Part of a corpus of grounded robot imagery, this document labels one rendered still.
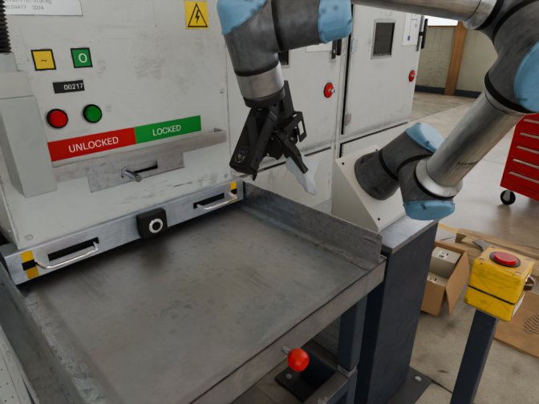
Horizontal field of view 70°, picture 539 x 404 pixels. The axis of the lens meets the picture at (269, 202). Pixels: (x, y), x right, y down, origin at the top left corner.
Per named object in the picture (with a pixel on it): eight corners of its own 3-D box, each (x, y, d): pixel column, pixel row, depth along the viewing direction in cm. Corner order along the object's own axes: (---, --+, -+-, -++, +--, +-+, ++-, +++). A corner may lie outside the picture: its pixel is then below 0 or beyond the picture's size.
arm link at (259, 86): (261, 77, 59) (222, 75, 63) (269, 105, 62) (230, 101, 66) (288, 57, 63) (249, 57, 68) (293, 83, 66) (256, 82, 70)
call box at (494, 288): (521, 304, 74) (536, 259, 70) (508, 325, 69) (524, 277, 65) (477, 285, 79) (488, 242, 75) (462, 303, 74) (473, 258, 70)
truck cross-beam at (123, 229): (243, 199, 103) (242, 178, 101) (14, 286, 69) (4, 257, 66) (231, 193, 106) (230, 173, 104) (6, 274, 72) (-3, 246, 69)
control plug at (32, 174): (59, 191, 60) (30, 71, 53) (25, 199, 57) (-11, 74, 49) (43, 178, 65) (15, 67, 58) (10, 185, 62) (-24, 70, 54)
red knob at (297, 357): (311, 366, 60) (312, 350, 59) (297, 378, 58) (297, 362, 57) (289, 350, 63) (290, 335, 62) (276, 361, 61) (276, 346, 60)
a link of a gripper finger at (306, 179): (337, 175, 73) (305, 137, 71) (322, 194, 70) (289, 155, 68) (326, 180, 76) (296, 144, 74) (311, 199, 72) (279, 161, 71)
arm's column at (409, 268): (344, 341, 173) (360, 191, 143) (406, 381, 153) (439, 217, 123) (299, 379, 154) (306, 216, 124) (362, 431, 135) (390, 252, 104)
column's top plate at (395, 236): (359, 189, 144) (360, 184, 143) (444, 217, 123) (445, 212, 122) (301, 216, 124) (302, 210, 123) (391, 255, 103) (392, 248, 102)
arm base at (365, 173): (378, 155, 125) (400, 139, 118) (399, 197, 121) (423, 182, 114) (346, 158, 116) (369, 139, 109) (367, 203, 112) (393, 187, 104)
